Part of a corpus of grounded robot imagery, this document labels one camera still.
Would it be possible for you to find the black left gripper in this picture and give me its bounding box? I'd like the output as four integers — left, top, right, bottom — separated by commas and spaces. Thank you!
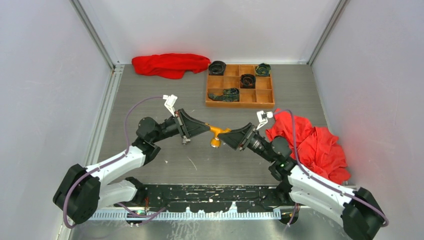
151, 108, 210, 144

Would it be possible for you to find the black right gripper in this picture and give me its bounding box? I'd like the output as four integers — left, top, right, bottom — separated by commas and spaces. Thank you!
217, 122, 276, 163

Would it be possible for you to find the orange plastic faucet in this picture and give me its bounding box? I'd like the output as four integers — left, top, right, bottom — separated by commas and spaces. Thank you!
206, 123, 231, 148

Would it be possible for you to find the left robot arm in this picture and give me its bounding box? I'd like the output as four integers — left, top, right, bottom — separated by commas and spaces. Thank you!
52, 109, 212, 229

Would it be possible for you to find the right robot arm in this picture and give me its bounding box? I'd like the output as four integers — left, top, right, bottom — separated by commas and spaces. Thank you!
217, 123, 389, 240

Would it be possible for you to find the dark belt lying flat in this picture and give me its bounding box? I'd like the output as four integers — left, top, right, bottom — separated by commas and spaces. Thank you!
207, 88, 240, 102

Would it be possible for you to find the wooden compartment tray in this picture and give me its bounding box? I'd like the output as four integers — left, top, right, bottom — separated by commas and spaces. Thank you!
205, 60, 275, 109

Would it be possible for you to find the rolled dark belt centre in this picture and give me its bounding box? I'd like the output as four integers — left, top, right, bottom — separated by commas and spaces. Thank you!
240, 73, 256, 89

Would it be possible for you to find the red cloth at back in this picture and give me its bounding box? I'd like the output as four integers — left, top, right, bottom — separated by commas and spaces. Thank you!
131, 53, 211, 80

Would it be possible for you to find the red cloth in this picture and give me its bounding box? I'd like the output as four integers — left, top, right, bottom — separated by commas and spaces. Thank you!
265, 108, 351, 185
131, 53, 211, 80

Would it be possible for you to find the rolled dark belt top-left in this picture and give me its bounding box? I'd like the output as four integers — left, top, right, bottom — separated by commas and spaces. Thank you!
208, 60, 227, 76

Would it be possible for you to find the rolled dark belt top-right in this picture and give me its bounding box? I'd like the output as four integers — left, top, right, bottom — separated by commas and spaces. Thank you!
254, 63, 271, 77

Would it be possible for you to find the red cloth at right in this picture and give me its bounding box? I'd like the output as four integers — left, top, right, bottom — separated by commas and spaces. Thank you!
265, 108, 351, 185

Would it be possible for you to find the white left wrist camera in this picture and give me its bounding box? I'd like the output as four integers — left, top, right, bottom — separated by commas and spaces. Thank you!
162, 94, 178, 116

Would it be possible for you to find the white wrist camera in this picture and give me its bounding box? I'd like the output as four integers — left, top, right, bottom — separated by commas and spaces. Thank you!
162, 94, 178, 116
256, 110, 274, 130

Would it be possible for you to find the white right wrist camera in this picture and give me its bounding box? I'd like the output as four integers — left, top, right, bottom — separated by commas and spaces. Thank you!
256, 110, 274, 130

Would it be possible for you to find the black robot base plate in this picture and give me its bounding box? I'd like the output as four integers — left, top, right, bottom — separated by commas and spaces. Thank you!
124, 184, 295, 213

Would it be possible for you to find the perforated metal rail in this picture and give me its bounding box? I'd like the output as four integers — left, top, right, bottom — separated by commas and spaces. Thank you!
89, 209, 281, 221

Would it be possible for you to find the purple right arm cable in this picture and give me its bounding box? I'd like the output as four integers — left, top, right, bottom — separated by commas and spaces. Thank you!
272, 109, 390, 228

